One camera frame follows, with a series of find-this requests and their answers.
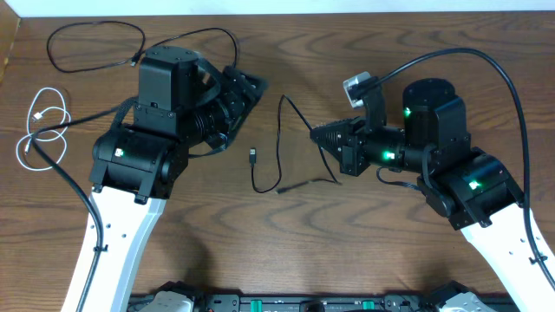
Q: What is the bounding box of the short black usb cable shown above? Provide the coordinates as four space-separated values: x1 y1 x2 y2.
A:
248 94 343 195

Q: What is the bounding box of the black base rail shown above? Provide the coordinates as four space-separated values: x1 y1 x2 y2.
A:
127 293 521 312

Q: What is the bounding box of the white usb cable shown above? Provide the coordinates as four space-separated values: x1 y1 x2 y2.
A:
15 87 72 172

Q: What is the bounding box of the long black cable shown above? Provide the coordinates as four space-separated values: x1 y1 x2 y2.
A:
45 20 240 75

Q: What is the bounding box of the cardboard box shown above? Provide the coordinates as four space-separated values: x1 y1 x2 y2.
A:
0 0 21 80

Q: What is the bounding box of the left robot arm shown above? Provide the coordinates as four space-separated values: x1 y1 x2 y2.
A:
62 46 268 311

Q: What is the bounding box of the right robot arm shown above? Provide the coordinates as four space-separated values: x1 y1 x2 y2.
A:
310 73 554 311

